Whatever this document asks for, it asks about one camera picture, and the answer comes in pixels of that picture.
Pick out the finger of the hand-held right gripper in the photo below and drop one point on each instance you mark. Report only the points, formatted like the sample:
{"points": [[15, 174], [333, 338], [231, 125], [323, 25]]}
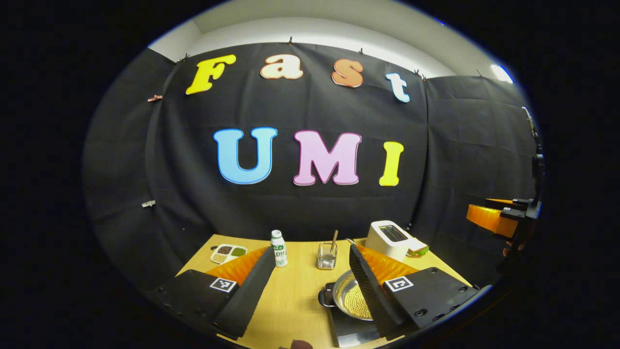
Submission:
{"points": [[508, 203], [491, 220]]}

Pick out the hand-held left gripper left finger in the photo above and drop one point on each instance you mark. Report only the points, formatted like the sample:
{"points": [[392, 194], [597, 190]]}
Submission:
{"points": [[252, 295]]}

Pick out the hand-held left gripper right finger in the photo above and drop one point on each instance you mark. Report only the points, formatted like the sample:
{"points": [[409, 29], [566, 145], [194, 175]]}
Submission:
{"points": [[370, 295]]}

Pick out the stainless steel pot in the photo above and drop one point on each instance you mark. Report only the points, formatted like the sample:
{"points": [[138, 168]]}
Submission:
{"points": [[341, 291]]}

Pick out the black induction cooktop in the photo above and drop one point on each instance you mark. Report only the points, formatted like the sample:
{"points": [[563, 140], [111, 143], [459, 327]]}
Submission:
{"points": [[351, 332]]}

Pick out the pile of soybeans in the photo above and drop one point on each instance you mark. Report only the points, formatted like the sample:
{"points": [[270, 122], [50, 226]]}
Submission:
{"points": [[359, 300]]}

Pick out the white divided bean plate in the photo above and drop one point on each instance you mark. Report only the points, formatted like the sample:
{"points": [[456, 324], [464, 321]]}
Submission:
{"points": [[228, 253]]}

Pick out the white green-label drink bottle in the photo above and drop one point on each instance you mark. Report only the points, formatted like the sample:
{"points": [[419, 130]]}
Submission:
{"points": [[279, 252]]}

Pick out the white toaster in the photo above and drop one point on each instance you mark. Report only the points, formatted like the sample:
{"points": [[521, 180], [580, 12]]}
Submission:
{"points": [[385, 242]]}

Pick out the toy sandwich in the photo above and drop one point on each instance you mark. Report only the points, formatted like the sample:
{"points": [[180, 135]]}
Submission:
{"points": [[419, 250]]}

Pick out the wooden stick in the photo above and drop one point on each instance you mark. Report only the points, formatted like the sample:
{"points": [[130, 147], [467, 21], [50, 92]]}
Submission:
{"points": [[334, 240]]}

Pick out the small ceiling light panel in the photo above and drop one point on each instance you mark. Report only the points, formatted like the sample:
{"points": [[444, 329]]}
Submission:
{"points": [[502, 73]]}

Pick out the silver cloth clip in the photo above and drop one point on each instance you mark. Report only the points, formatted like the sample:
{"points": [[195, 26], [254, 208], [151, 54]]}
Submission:
{"points": [[148, 203]]}

